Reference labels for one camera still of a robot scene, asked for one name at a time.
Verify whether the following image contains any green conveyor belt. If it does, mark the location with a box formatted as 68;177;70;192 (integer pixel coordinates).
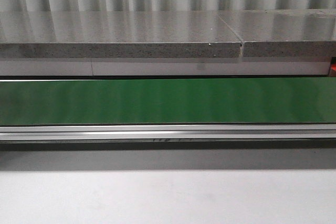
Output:
1;77;335;143

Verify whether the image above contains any grey stone slab right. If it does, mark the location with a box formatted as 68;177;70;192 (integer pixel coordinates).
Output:
218;9;335;61

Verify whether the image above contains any grey stone slab left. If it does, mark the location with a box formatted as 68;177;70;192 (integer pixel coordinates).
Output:
1;11;241;60

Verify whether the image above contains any grey stone slab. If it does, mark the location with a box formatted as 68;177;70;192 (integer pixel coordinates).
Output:
1;11;241;60
218;9;335;61

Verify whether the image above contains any red plastic tray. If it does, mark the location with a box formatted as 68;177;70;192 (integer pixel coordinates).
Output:
329;57;336;77

